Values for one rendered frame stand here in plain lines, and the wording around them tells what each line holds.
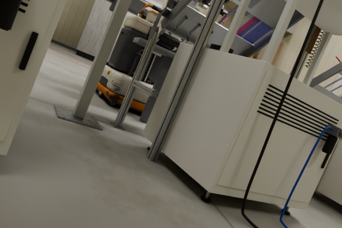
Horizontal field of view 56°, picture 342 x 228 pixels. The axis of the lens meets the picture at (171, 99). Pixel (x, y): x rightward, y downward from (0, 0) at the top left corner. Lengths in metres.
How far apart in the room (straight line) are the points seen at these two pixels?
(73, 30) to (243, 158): 8.94
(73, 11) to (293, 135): 8.95
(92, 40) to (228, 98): 7.32
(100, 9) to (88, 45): 0.96
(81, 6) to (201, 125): 8.80
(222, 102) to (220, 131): 0.13
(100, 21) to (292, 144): 7.39
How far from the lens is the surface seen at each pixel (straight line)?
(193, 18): 2.06
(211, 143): 1.35
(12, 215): 0.84
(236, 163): 1.34
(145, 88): 1.84
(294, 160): 1.61
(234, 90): 1.34
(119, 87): 2.65
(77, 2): 10.03
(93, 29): 8.51
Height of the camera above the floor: 0.42
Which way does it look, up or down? 4 degrees down
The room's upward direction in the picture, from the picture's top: 23 degrees clockwise
